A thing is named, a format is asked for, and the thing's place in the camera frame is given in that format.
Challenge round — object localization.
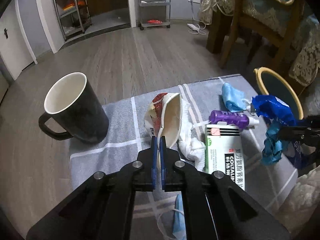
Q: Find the white textured paper towel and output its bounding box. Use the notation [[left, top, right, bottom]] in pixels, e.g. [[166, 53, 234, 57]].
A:
[[178, 99, 206, 171]]

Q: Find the teal wrapper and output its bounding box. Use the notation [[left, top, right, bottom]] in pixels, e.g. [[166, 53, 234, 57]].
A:
[[261, 120, 290, 166]]

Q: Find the blue and white plastic bag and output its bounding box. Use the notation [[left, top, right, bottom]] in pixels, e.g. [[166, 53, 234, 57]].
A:
[[252, 95, 319, 170]]

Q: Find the light blue face mask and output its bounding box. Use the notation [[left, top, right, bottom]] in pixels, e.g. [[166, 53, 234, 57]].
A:
[[156, 193, 187, 240], [222, 82, 255, 116]]

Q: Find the red and white snack wrapper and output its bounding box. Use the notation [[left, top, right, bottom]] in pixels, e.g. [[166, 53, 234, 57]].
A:
[[144, 92, 184, 151]]

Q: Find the teal trash bin yellow rim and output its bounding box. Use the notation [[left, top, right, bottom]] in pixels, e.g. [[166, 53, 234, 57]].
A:
[[253, 67, 304, 120]]

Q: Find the white green medicine box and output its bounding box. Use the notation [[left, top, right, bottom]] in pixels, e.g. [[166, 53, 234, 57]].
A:
[[204, 124, 245, 190]]

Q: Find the purple tube with white cap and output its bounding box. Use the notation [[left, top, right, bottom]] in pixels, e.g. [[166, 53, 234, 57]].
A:
[[209, 110, 259, 129]]

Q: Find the grey checked table cloth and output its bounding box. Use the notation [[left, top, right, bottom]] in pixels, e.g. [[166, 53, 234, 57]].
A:
[[69, 74, 298, 239]]

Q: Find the beige fluffy cushion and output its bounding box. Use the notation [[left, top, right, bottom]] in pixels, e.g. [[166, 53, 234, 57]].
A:
[[276, 167, 320, 236]]

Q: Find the black mug white inside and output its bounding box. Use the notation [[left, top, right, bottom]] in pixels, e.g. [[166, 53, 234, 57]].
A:
[[39, 72, 109, 144]]

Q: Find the wooden chair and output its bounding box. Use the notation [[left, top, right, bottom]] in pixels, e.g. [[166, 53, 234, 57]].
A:
[[206, 0, 306, 73]]

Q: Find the lace patterned tablecloth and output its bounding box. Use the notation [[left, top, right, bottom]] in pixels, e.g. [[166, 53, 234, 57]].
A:
[[199, 0, 319, 87]]

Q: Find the white power strip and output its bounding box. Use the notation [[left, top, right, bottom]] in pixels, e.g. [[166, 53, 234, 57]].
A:
[[187, 23, 206, 35]]

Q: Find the grey rolling storage cart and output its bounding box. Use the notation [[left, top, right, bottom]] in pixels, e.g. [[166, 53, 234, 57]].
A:
[[138, 0, 171, 30]]

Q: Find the white door with black handle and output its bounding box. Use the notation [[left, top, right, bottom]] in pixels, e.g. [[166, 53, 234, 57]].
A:
[[1, 0, 37, 80]]

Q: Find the metal wire shelf rack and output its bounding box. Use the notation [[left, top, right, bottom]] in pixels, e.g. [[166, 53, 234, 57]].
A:
[[53, 0, 92, 41]]

